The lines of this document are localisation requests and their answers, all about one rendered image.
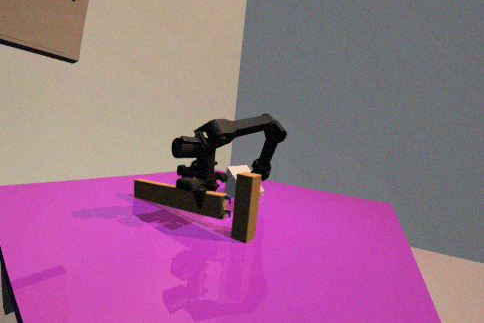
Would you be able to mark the light brown wooden board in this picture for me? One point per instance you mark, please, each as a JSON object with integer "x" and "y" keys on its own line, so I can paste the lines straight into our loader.
{"x": 214, "y": 204}

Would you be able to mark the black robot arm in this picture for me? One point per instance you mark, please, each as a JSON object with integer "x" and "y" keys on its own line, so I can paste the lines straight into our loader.
{"x": 221, "y": 132}

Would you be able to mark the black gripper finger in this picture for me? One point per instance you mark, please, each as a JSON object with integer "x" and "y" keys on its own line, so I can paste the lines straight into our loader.
{"x": 211, "y": 187}
{"x": 199, "y": 197}

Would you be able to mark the brown wooden post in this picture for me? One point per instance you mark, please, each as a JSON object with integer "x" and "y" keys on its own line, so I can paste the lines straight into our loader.
{"x": 246, "y": 204}

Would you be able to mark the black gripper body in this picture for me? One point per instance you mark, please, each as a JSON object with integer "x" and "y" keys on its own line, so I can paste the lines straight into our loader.
{"x": 204, "y": 174}

